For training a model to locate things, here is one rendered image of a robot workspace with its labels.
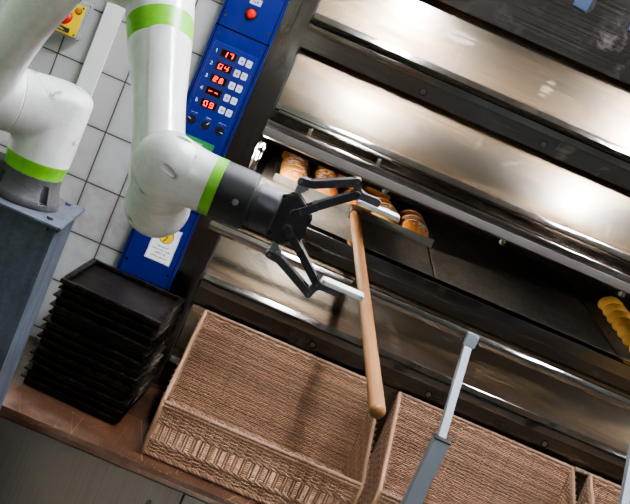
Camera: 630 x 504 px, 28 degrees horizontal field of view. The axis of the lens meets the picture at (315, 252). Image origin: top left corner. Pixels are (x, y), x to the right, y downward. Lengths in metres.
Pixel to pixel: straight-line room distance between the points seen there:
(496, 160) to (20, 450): 1.48
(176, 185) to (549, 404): 1.98
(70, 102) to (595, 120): 1.57
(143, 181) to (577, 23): 1.83
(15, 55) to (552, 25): 1.63
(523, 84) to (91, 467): 1.52
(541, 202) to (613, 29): 0.50
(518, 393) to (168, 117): 1.83
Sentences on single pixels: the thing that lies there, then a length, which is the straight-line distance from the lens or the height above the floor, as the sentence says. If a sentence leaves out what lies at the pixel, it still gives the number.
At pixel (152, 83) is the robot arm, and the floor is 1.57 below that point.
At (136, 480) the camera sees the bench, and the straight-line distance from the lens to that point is 3.19.
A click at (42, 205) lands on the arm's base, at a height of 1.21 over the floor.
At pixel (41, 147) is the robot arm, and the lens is 2.50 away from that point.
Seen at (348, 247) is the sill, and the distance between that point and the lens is 3.51.
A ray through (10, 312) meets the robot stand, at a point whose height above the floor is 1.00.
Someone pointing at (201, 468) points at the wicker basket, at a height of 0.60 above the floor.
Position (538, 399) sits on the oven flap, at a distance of 3.65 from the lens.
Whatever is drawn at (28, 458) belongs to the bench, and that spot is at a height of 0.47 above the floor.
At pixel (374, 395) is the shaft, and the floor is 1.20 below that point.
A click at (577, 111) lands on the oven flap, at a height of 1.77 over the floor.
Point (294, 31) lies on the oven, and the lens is 3.45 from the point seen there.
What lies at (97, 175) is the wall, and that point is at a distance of 3.56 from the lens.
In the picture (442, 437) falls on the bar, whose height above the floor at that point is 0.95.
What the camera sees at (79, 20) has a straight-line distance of 3.45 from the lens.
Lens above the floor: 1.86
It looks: 12 degrees down
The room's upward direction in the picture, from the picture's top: 24 degrees clockwise
